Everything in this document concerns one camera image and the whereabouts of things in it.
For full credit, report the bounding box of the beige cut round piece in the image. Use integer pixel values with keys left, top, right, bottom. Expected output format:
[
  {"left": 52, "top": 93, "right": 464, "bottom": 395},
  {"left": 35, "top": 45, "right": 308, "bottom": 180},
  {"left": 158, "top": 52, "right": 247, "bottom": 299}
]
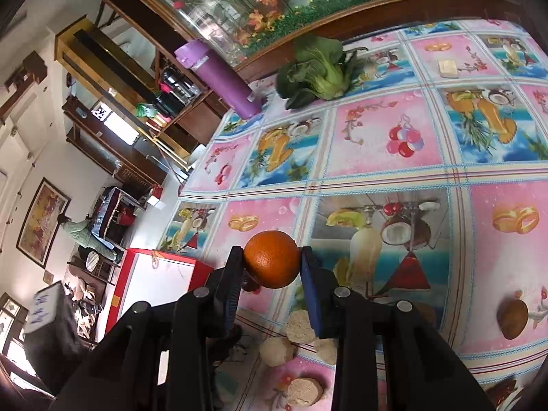
[{"left": 287, "top": 377, "right": 324, "bottom": 407}]

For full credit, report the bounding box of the brown round fruit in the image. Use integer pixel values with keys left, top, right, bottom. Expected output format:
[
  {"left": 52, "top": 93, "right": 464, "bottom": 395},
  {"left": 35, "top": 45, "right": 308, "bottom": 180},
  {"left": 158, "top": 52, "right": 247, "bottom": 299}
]
[{"left": 496, "top": 299, "right": 528, "bottom": 339}]

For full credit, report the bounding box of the orange fruit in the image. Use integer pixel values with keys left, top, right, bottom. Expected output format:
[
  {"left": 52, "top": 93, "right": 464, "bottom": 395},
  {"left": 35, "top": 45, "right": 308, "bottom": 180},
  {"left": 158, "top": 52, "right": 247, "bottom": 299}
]
[{"left": 244, "top": 230, "right": 301, "bottom": 289}]

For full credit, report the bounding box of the red shallow box tray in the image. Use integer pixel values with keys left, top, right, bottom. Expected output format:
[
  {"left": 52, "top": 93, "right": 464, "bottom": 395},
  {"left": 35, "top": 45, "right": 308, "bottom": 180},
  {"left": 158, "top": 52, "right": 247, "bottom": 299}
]
[{"left": 105, "top": 248, "right": 214, "bottom": 333}]

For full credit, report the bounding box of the red date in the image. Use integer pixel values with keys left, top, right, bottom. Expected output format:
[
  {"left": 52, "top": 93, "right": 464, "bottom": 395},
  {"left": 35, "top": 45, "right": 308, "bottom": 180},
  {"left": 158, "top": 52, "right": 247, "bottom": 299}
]
[{"left": 486, "top": 377, "right": 516, "bottom": 408}]

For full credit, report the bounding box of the fruit print tablecloth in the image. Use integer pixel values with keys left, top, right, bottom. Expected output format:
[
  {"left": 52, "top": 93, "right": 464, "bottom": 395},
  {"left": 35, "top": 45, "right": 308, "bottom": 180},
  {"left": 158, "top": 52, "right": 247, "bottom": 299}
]
[{"left": 159, "top": 20, "right": 547, "bottom": 410}]

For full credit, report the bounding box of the wooden cabinet counter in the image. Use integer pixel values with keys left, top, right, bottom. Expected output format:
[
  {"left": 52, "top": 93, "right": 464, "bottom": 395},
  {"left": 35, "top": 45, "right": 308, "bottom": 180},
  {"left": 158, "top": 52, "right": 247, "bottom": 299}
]
[{"left": 152, "top": 0, "right": 531, "bottom": 143}]

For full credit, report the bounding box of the green bok choy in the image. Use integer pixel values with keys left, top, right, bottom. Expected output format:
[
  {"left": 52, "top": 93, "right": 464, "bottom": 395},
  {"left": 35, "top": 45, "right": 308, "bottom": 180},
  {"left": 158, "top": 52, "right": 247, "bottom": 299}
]
[{"left": 275, "top": 34, "right": 367, "bottom": 110}]

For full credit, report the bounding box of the pale butter cube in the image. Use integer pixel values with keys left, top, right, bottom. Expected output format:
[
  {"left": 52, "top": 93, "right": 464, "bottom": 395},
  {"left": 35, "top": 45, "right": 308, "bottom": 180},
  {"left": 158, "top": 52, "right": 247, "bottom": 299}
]
[{"left": 437, "top": 60, "right": 459, "bottom": 79}]

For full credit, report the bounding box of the purple thermos bottle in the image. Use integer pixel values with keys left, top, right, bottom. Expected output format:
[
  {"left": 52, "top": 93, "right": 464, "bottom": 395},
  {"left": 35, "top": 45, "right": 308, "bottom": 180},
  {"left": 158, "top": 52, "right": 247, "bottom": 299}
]
[{"left": 175, "top": 39, "right": 263, "bottom": 120}]

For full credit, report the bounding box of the framed wall painting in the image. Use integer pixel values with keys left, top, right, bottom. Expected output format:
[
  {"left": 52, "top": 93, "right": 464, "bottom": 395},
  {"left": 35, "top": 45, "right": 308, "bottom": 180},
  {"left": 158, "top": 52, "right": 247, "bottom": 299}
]
[{"left": 16, "top": 178, "right": 71, "bottom": 269}]

